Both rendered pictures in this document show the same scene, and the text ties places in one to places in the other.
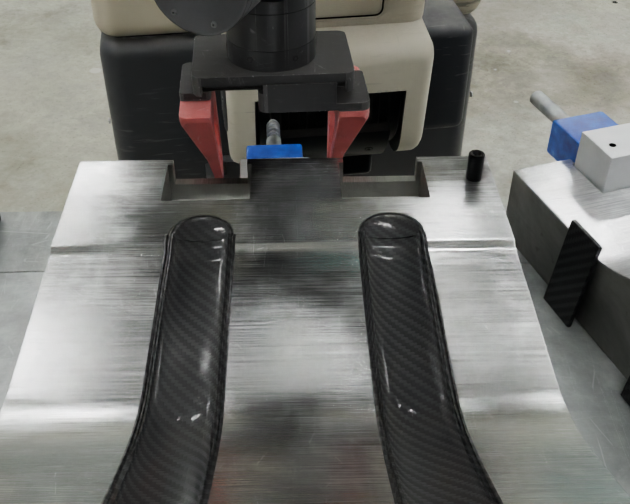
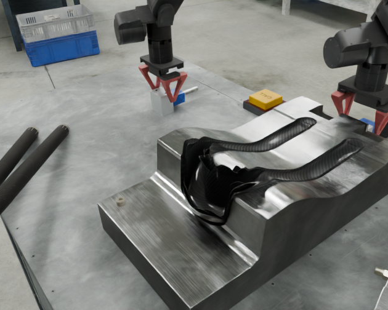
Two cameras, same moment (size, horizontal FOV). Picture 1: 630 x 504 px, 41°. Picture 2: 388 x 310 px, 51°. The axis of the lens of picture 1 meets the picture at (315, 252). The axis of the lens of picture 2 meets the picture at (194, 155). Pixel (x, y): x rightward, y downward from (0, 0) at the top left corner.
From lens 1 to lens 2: 0.46 m
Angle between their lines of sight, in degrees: 45
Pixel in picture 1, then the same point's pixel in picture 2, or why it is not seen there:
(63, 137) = not seen: outside the picture
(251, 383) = (281, 150)
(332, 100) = (374, 105)
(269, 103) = (356, 99)
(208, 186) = (328, 116)
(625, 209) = not seen: outside the picture
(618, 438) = (383, 239)
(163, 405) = (261, 144)
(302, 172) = (351, 122)
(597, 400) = not seen: outside the picture
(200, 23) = (329, 64)
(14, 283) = not seen: hidden behind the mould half
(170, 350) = (274, 138)
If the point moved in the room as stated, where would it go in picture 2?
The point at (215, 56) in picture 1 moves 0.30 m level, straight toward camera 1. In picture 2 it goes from (351, 80) to (255, 138)
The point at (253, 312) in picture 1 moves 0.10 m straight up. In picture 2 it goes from (299, 140) to (304, 91)
